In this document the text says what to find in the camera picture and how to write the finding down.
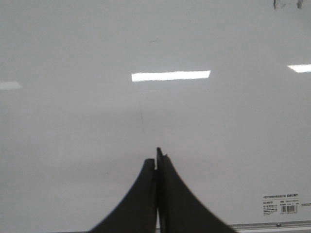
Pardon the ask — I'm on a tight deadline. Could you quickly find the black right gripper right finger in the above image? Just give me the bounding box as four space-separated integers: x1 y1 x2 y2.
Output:
156 147 234 233

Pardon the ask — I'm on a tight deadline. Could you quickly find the white product label sticker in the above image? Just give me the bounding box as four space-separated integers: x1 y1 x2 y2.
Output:
262 193 299 216

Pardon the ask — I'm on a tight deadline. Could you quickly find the white whiteboard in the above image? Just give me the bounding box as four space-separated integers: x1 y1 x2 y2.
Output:
0 0 311 233

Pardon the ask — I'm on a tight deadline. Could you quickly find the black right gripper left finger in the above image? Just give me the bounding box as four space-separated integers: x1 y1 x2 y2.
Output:
89 159 157 233

